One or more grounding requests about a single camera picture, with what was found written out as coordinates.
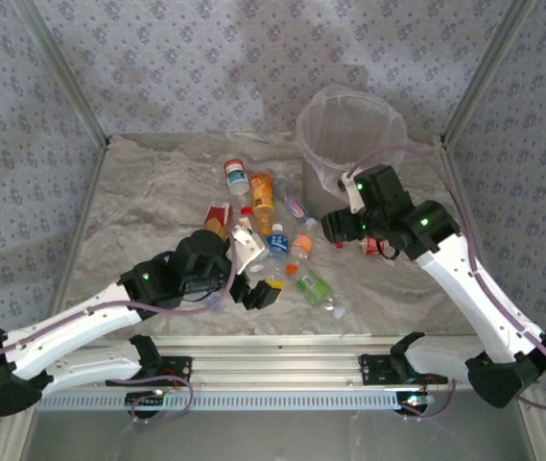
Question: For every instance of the clear plastic bin liner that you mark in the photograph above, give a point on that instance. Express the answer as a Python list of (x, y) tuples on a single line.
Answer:
[(349, 129)]

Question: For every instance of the small white bottle cap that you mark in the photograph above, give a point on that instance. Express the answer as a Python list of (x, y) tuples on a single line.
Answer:
[(256, 268)]

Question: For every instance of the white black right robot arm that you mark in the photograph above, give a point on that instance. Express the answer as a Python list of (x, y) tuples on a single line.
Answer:
[(459, 293)]

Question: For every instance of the blue label white cap bottle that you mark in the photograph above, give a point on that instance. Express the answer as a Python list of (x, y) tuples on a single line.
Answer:
[(277, 242)]

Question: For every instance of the red teal label bottle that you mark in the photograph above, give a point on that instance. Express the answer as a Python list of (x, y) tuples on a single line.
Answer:
[(235, 175)]

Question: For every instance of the black controller board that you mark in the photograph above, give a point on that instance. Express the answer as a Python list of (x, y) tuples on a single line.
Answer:
[(414, 399), (145, 397)]

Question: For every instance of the aluminium frame post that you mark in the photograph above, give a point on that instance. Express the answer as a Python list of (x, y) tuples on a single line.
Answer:
[(66, 72), (485, 72)]

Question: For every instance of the aluminium side rail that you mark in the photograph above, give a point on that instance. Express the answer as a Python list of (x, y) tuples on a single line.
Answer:
[(450, 150), (80, 221)]

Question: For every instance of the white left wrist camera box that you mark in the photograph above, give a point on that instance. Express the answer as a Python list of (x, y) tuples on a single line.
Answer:
[(248, 245)]

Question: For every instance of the black left controller board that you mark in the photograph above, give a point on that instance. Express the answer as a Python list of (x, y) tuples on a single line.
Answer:
[(145, 397)]

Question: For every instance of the grey metal panel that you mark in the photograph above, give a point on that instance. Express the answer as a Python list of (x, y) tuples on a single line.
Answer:
[(272, 437)]

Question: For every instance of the orange label orange cap bottle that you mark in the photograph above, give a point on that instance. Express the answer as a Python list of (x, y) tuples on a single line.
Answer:
[(302, 243)]

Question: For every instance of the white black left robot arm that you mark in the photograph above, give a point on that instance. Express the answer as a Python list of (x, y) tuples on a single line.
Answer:
[(61, 336)]

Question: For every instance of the small red cap bottle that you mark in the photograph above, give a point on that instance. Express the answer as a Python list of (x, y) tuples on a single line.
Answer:
[(246, 211)]

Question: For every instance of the black right controller board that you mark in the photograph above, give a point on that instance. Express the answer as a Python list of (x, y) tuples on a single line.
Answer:
[(414, 399)]

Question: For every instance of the grey plastic bin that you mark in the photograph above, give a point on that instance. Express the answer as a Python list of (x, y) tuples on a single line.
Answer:
[(325, 192)]

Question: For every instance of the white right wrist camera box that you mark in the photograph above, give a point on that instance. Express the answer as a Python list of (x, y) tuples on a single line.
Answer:
[(351, 194)]

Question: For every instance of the orange juice bottle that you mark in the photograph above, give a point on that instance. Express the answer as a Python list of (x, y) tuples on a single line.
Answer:
[(263, 194)]

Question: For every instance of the green label bottle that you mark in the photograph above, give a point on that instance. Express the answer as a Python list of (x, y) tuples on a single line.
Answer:
[(315, 287)]

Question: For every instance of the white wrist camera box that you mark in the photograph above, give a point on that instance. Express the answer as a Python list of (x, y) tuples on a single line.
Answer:
[(248, 245), (351, 194)]

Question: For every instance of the aluminium front frame rail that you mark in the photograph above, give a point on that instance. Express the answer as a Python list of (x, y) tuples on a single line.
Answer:
[(272, 365)]

